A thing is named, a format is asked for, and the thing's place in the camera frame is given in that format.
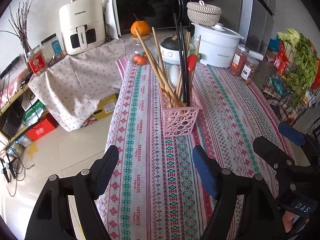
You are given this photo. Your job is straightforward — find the pink plastic utensil basket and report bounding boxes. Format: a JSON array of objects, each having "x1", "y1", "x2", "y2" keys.
[{"x1": 158, "y1": 87, "x2": 203, "y2": 138}]

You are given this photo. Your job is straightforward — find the red plastic spoon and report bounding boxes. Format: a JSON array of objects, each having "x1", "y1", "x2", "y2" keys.
[{"x1": 187, "y1": 54, "x2": 197, "y2": 74}]

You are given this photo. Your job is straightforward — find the white plastic spoon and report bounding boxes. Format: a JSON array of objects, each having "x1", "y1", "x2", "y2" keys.
[{"x1": 167, "y1": 65, "x2": 180, "y2": 90}]

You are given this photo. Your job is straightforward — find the light wooden chopstick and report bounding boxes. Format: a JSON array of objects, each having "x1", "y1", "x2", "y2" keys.
[{"x1": 136, "y1": 29, "x2": 181, "y2": 107}]

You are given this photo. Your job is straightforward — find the person's right hand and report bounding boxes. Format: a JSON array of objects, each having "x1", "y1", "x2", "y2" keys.
[{"x1": 282, "y1": 211, "x2": 309, "y2": 233}]

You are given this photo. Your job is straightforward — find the green leafy vegetables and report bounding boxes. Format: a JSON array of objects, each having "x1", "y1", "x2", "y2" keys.
[{"x1": 274, "y1": 28, "x2": 318, "y2": 108}]

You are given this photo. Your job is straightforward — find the red cardboard box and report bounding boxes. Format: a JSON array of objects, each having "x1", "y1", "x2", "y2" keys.
[{"x1": 27, "y1": 113, "x2": 59, "y2": 141}]

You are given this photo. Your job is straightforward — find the patterned striped tablecloth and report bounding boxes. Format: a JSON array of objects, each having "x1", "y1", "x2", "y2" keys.
[{"x1": 97, "y1": 58, "x2": 293, "y2": 239}]

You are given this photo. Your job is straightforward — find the red dried fruit jar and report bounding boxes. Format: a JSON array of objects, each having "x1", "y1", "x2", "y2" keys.
[{"x1": 230, "y1": 44, "x2": 249, "y2": 76}]

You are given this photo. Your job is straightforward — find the wooden shelf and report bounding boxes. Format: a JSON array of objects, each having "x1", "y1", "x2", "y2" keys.
[{"x1": 1, "y1": 84, "x2": 49, "y2": 151}]

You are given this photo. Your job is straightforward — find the yellow cardboard box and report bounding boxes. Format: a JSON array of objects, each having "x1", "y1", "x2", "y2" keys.
[{"x1": 82, "y1": 94, "x2": 118, "y2": 127}]

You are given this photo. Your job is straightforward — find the white electric cooker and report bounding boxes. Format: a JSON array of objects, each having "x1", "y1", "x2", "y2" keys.
[{"x1": 192, "y1": 22, "x2": 244, "y2": 68}]

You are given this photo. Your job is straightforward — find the floral cloth cover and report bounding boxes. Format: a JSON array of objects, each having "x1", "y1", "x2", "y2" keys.
[{"x1": 28, "y1": 40, "x2": 125, "y2": 132}]

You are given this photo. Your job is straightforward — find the grey refrigerator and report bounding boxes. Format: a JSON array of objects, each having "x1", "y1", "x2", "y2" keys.
[{"x1": 239, "y1": 0, "x2": 276, "y2": 55}]

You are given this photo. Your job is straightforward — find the red label glass jar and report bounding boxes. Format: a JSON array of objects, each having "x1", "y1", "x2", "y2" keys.
[{"x1": 27, "y1": 45, "x2": 48, "y2": 76}]

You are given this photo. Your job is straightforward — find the dark green pumpkin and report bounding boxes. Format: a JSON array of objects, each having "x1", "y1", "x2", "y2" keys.
[{"x1": 161, "y1": 35, "x2": 179, "y2": 51}]

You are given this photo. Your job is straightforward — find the blue label storage jar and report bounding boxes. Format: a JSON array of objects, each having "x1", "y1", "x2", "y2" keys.
[{"x1": 41, "y1": 33, "x2": 64, "y2": 63}]

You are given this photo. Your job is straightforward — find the glass jar with wooden lid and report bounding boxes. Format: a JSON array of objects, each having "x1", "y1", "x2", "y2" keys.
[{"x1": 129, "y1": 34, "x2": 156, "y2": 66}]

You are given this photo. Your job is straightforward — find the orange tangerine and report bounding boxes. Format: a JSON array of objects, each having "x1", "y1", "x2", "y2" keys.
[{"x1": 130, "y1": 14, "x2": 151, "y2": 37}]

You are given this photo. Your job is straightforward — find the white air fryer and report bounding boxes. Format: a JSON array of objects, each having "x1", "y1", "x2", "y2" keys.
[{"x1": 59, "y1": 0, "x2": 106, "y2": 55}]

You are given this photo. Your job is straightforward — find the black microwave oven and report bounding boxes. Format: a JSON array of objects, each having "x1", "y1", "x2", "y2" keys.
[{"x1": 112, "y1": 0, "x2": 191, "y2": 36}]

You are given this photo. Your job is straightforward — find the dry branch bouquet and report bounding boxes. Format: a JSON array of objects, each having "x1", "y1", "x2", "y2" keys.
[{"x1": 1, "y1": 0, "x2": 33, "y2": 57}]

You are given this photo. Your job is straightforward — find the black wire vegetable rack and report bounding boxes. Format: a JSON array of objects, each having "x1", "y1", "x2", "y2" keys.
[{"x1": 261, "y1": 40, "x2": 319, "y2": 126}]

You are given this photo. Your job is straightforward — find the dried fruit ring jar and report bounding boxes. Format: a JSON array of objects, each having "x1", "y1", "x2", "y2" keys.
[{"x1": 240, "y1": 56, "x2": 259, "y2": 85}]

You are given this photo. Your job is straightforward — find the woven rope basket with lid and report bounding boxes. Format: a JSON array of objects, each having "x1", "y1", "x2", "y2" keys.
[{"x1": 187, "y1": 0, "x2": 222, "y2": 27}]

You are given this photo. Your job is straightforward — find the white ceramic pot green handle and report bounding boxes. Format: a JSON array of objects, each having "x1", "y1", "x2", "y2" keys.
[{"x1": 159, "y1": 42, "x2": 203, "y2": 65}]

